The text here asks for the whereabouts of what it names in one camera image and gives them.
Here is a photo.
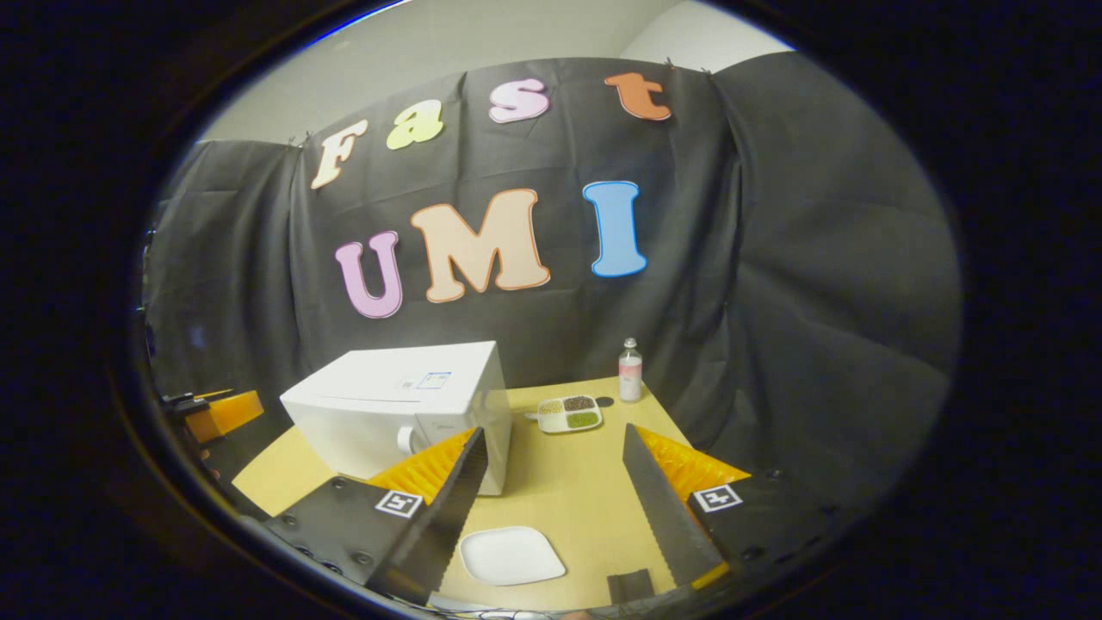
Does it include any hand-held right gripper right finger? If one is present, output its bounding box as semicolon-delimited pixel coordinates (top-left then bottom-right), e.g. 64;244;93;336
622;424;849;595

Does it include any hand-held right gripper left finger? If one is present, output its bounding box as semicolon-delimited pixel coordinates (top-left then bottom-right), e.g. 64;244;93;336
263;426;489;605

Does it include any white microwave oven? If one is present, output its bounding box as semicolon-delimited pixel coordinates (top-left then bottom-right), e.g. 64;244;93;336
280;340;512;498

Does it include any white plate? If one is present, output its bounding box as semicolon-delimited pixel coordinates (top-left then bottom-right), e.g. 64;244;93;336
459;525;567;588

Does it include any white divided dish with beans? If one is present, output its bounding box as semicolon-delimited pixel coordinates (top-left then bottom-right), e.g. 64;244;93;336
525;394;604;434

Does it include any clear bottle with pink label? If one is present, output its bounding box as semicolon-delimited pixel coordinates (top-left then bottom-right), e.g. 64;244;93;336
618;338;644;404

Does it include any black backdrop cloth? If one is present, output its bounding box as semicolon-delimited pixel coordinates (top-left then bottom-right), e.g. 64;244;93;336
142;52;961;500

